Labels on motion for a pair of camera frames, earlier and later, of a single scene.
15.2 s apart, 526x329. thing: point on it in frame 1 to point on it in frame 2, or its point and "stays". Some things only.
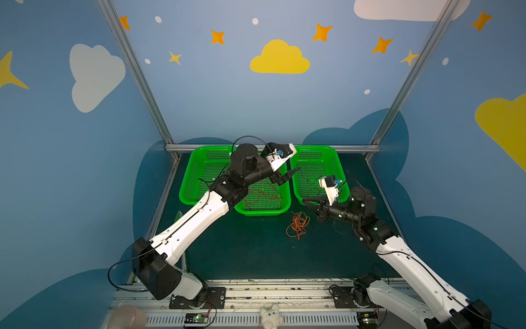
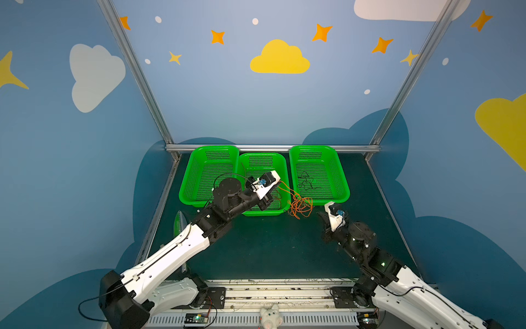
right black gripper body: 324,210 to 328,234
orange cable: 300,221 to 298,205
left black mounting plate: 215,299 stays
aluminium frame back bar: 191,146 stays
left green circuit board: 196,318 stays
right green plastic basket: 314,162 stays
